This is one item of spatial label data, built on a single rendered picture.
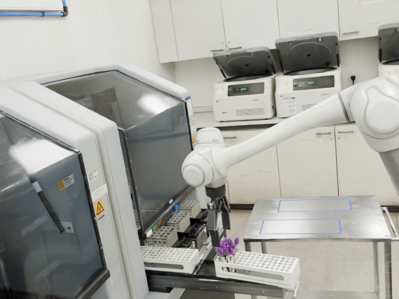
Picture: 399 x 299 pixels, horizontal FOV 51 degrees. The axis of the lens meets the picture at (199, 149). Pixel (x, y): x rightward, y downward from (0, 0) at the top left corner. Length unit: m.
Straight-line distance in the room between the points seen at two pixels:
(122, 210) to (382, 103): 0.94
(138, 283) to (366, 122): 1.03
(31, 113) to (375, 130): 1.03
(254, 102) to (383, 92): 2.70
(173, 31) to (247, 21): 0.75
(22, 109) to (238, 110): 2.67
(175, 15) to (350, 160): 2.13
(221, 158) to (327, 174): 2.62
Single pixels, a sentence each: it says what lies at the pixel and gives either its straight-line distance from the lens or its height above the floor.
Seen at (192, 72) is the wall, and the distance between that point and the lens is 4.62.
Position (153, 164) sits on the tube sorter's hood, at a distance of 1.73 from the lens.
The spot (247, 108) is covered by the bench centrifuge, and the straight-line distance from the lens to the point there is 3.83.
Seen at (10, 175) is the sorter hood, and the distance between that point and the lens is 1.17.
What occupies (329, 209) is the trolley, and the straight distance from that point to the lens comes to 2.10.
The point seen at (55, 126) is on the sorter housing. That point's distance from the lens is 1.41.
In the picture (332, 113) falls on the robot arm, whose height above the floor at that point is 1.40.
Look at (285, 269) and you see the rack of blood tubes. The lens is 1.53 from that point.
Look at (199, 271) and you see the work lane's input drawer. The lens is 1.72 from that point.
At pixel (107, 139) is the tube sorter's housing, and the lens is 1.48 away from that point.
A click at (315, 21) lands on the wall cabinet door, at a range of 3.95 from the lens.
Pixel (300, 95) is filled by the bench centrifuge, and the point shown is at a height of 1.09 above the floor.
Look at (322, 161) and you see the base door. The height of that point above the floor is 0.50.
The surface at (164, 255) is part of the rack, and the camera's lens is 1.75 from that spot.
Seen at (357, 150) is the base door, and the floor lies 0.58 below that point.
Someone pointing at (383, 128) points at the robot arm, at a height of 1.40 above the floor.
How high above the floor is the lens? 1.68
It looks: 15 degrees down
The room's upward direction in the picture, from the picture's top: 8 degrees counter-clockwise
